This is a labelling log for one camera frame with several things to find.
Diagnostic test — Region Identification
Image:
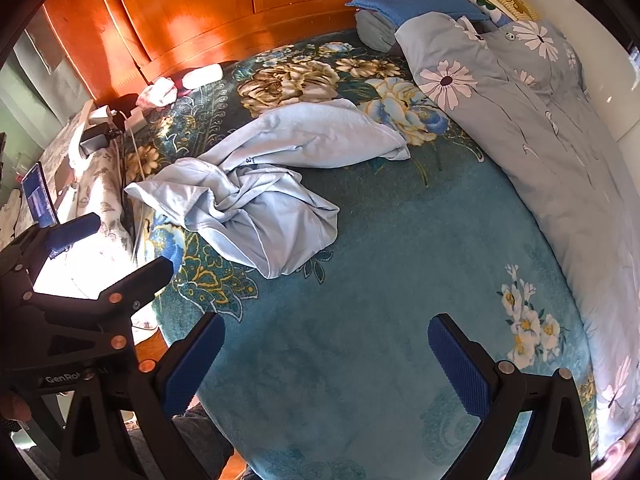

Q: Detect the person's left hand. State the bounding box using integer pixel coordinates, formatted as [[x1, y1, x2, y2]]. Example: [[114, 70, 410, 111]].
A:
[[0, 391, 32, 423]]

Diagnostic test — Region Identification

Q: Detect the grey daisy-print duvet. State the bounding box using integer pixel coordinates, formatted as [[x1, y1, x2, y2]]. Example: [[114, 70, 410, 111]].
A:
[[395, 12, 640, 466]]

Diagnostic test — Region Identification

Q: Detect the phone with blue screen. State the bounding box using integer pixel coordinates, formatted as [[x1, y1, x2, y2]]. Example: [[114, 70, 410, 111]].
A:
[[21, 162, 60, 228]]

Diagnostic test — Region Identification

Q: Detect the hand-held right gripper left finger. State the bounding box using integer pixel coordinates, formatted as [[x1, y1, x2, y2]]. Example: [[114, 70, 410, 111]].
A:
[[60, 312, 227, 480]]

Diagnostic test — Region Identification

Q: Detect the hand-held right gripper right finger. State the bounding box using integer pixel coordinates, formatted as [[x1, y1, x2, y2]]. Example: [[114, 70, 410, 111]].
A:
[[427, 313, 593, 480]]

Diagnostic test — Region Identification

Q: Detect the black charger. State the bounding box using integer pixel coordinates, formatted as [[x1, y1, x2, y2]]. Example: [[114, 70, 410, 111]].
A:
[[80, 122, 121, 156]]

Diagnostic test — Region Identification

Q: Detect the white floral cloth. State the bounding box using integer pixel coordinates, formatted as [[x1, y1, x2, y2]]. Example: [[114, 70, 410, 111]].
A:
[[30, 125, 161, 331]]

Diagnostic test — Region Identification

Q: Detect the pink white cloth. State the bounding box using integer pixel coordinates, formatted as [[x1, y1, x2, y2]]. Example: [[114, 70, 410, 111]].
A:
[[137, 77, 178, 109]]

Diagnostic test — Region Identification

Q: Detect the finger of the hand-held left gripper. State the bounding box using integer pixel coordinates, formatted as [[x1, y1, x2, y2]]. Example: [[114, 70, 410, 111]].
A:
[[0, 212, 103, 292], [21, 256, 176, 319]]

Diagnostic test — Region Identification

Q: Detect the teal floral blanket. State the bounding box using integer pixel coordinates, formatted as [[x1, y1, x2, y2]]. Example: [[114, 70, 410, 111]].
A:
[[122, 30, 601, 480]]

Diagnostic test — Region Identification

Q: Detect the grey pillow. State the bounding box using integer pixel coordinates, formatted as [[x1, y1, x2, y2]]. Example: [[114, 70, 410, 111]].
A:
[[355, 10, 401, 53]]

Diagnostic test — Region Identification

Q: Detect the white cable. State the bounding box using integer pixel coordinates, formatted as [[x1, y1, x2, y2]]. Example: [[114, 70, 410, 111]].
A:
[[112, 110, 151, 181]]

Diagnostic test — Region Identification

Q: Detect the green curtain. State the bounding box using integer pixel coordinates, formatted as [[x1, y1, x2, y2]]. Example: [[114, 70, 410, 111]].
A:
[[0, 25, 93, 161]]

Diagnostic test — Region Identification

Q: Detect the yellow green patterned pillow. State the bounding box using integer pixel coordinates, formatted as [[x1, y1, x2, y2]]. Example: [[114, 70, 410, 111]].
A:
[[462, 0, 538, 26]]

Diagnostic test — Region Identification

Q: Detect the chargers and adapters cluster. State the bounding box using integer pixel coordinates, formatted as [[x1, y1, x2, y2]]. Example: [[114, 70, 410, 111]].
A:
[[70, 100, 148, 158]]

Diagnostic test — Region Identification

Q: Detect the white oblong case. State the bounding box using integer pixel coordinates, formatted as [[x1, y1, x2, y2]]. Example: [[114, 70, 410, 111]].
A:
[[181, 63, 223, 89]]

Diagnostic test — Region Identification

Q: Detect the wooden headboard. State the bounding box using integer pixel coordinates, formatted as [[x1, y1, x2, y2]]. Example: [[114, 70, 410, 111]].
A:
[[42, 0, 518, 103]]

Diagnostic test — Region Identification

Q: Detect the blue pillow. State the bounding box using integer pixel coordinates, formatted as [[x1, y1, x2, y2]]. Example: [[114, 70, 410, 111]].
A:
[[345, 0, 493, 28]]

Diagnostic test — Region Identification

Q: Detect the light blue long-sleeved shirt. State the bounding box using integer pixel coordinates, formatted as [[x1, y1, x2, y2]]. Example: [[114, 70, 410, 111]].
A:
[[123, 98, 412, 279]]

